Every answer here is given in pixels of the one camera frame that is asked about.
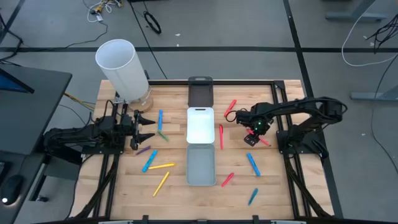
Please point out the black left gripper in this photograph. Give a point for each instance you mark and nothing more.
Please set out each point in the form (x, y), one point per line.
(124, 126)

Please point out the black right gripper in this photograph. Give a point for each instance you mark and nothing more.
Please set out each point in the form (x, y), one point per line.
(262, 129)

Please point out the blue marker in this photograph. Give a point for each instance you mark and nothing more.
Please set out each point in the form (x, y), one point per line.
(150, 161)
(160, 120)
(253, 164)

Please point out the purple marker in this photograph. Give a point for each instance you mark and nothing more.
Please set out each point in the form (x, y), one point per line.
(143, 150)

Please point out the green marker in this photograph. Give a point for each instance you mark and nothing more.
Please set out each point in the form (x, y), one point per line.
(163, 136)

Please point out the yellow marker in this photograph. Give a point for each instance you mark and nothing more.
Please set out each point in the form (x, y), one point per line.
(161, 184)
(161, 166)

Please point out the short red marker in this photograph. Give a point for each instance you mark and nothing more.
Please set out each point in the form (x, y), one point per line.
(227, 180)

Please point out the short teal marker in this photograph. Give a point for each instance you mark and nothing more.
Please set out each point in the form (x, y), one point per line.
(253, 196)

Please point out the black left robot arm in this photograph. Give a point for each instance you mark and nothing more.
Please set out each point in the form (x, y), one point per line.
(77, 137)

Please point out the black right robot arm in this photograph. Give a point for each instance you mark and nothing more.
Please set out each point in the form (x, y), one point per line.
(295, 104)

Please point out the white plastic bin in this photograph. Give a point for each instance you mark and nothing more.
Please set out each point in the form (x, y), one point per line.
(200, 127)

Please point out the white shade table lamp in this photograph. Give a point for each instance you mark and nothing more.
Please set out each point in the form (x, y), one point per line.
(121, 68)

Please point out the grey plastic bin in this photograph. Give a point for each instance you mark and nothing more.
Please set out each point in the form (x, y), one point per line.
(201, 165)

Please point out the black plastic bin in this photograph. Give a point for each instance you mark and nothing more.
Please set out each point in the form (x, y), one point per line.
(200, 93)

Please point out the black desk crossbar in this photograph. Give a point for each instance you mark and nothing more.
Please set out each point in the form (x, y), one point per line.
(63, 157)

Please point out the black table clamp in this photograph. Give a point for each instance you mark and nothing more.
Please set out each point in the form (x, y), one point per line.
(255, 219)
(145, 219)

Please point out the grey desk foot plate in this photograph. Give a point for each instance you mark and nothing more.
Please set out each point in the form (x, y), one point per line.
(62, 171)

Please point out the black desk top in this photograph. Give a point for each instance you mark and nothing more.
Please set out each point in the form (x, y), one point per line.
(37, 112)

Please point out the grey desk foot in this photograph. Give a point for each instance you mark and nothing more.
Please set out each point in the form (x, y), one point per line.
(351, 16)
(373, 96)

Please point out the dark grey side desk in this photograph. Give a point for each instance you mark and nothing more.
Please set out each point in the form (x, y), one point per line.
(31, 165)

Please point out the monitor with blue screen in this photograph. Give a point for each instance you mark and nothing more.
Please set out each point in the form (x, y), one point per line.
(12, 84)

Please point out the black computer mouse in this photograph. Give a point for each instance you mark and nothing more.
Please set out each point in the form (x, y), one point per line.
(12, 188)

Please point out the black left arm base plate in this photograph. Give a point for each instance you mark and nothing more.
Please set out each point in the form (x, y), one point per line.
(102, 151)

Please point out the black aluminium table frame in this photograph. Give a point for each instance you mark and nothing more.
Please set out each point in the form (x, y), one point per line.
(242, 82)

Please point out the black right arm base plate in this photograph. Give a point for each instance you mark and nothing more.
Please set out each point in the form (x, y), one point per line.
(315, 135)

